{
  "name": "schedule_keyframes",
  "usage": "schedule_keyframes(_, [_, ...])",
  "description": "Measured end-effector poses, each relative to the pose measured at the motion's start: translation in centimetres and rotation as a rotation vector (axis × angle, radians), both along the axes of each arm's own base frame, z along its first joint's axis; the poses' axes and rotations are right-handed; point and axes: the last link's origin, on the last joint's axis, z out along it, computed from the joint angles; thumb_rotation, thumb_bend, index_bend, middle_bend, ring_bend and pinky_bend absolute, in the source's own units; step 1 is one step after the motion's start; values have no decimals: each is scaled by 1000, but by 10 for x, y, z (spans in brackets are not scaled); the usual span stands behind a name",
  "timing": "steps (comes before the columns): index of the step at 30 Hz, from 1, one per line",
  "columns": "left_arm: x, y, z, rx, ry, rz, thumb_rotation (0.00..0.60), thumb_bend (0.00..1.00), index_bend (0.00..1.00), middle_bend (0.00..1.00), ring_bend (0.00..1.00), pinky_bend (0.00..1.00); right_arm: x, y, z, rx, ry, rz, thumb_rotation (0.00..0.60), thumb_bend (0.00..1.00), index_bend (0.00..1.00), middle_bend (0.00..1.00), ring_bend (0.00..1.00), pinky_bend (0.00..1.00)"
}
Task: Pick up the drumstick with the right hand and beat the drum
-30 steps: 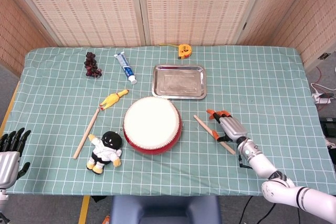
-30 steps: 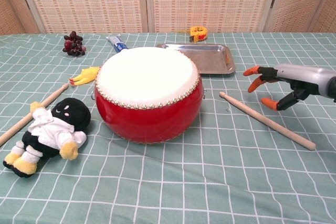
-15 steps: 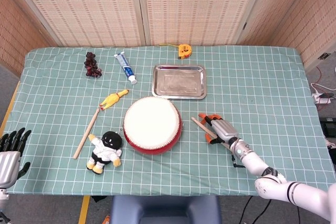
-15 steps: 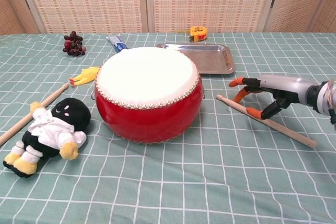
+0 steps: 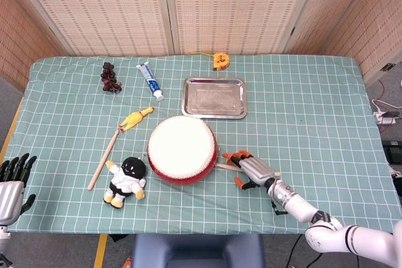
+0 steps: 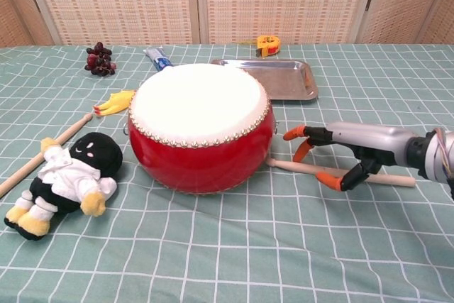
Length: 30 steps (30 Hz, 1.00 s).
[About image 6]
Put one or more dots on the yellow rubber chicken toy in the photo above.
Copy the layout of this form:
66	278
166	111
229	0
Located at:
115	101

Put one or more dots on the red drum white skin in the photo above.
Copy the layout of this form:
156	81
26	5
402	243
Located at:
198	161

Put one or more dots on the wooden drumstick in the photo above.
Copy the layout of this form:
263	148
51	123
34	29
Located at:
298	165
71	132

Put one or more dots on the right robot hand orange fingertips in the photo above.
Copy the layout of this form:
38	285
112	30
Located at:
372	140

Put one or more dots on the green checked tablecloth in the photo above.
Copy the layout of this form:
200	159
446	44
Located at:
248	246

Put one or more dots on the black plush doll white shirt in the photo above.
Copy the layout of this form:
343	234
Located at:
95	154

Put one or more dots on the dark purple grape bunch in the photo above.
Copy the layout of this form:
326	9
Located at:
99	58

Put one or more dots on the yellow tape measure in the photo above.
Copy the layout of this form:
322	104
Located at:
268	45

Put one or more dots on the blue white toothpaste tube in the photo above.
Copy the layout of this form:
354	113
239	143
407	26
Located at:
159	59

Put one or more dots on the silver metal tray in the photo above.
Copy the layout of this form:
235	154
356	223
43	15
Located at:
287	83

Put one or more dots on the woven folding screen panel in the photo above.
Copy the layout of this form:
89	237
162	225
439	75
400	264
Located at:
401	5
283	1
113	1
443	22
14	15

